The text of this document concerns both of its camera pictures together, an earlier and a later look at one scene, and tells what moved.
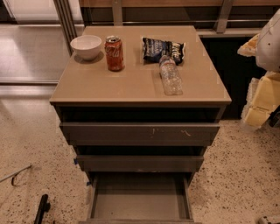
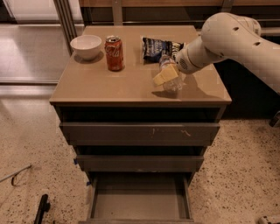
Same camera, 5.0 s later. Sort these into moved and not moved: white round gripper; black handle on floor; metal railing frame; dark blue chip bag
Moved: white round gripper
Not moved: dark blue chip bag; black handle on floor; metal railing frame
